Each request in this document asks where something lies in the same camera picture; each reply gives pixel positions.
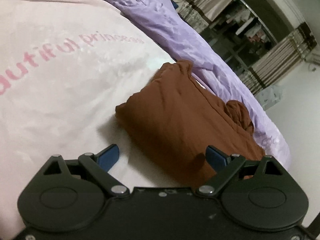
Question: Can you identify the brown garment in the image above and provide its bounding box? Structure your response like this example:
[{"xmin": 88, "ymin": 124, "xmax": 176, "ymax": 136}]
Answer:
[{"xmin": 116, "ymin": 61, "xmax": 265, "ymax": 188}]

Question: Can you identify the white patterned bag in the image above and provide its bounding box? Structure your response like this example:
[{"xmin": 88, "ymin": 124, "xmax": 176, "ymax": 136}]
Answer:
[{"xmin": 255, "ymin": 85, "xmax": 283, "ymax": 111}]

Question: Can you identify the right beige curtain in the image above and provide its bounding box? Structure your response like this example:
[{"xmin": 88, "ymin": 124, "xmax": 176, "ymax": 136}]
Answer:
[{"xmin": 240, "ymin": 22, "xmax": 317, "ymax": 95}]

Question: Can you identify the pink fleece blanket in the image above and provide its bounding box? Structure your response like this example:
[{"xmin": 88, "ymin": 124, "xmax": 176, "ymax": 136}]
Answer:
[{"xmin": 1, "ymin": 0, "xmax": 177, "ymax": 239}]

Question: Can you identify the purple duvet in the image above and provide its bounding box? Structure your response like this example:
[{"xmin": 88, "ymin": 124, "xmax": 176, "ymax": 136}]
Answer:
[{"xmin": 105, "ymin": 0, "xmax": 292, "ymax": 169}]

